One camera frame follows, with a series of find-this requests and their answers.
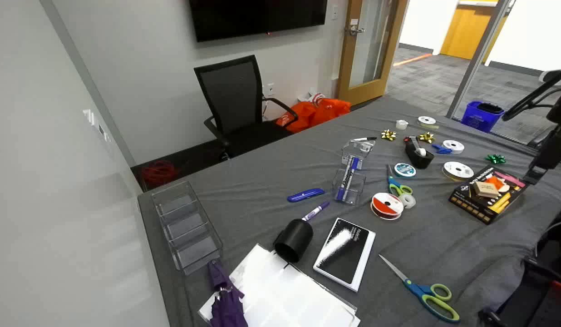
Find white spool far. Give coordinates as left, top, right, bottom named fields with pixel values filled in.
left=418, top=115, right=436, bottom=125

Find clear acrylic marker holder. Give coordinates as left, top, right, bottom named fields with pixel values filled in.
left=334, top=135, right=376, bottom=204

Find blue recycling bin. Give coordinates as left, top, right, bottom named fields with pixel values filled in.
left=461, top=99, right=503, bottom=132

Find wall mounted television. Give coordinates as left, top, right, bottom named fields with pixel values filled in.
left=189, top=0, right=327, bottom=41

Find blue expo marker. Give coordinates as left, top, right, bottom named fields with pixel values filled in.
left=336, top=155, right=361, bottom=203

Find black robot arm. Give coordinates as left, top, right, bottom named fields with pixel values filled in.
left=503, top=68, right=561, bottom=185

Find gold gift bow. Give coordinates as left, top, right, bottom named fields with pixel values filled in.
left=416, top=132, right=434, bottom=143

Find green blue scissors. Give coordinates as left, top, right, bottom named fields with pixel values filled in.
left=381, top=255, right=461, bottom=323

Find wooden door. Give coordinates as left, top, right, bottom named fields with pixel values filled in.
left=336, top=0, right=408, bottom=105

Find yellow gift bow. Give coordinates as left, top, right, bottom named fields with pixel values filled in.
left=381, top=128, right=396, bottom=141

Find white tape roll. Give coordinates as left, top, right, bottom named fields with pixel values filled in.
left=396, top=119, right=408, bottom=130

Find black cup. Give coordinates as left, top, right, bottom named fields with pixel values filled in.
left=274, top=219, right=314, bottom=263

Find orange bag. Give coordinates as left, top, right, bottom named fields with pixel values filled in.
left=274, top=97, right=350, bottom=132

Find white ribbon spool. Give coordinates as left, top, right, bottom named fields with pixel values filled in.
left=443, top=161, right=474, bottom=179

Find black book with white border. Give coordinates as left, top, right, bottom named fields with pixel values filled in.
left=312, top=217, right=376, bottom=292

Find green gift bow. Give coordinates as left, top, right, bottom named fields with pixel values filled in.
left=485, top=154, right=507, bottom=165

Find small green scissors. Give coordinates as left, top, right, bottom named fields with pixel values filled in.
left=387, top=168, right=412, bottom=195

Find red cable coil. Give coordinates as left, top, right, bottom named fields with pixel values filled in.
left=140, top=157, right=182, bottom=188

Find white label sheets stack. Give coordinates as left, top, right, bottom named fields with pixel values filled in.
left=198, top=243, right=361, bottom=327

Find purple cloth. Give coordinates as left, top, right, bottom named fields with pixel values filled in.
left=209, top=259, right=249, bottom=327

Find white spool middle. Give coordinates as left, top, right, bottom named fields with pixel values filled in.
left=443, top=139, right=465, bottom=152

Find clear acrylic tray organizer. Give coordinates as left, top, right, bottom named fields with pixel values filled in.
left=151, top=185, right=220, bottom=274

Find purple crayola marker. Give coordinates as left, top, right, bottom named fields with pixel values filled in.
left=300, top=201, right=330, bottom=221

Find black tape dispenser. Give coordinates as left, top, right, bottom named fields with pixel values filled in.
left=403, top=135, right=434, bottom=168

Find red orange tape roll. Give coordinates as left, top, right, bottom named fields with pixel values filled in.
left=370, top=192, right=405, bottom=221

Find black office chair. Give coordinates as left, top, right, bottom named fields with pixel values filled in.
left=194, top=54, right=300, bottom=157

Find black box of supplies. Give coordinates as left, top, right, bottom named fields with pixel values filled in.
left=448, top=166, right=526, bottom=223

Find blue ribbon spool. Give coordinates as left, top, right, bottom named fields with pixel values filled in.
left=394, top=161, right=416, bottom=177

